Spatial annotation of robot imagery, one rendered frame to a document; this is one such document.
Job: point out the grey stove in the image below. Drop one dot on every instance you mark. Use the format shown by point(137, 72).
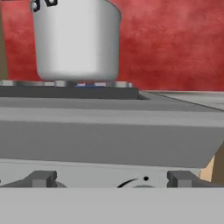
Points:
point(102, 131)

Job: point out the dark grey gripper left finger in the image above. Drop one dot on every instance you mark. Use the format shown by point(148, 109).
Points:
point(40, 178)

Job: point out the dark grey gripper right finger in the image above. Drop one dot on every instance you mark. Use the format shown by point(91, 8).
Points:
point(182, 178)

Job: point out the brown wooden cabinet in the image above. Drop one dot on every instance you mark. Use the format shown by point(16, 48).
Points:
point(217, 166)

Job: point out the silver metal saucepan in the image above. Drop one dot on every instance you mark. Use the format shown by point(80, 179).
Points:
point(76, 40)

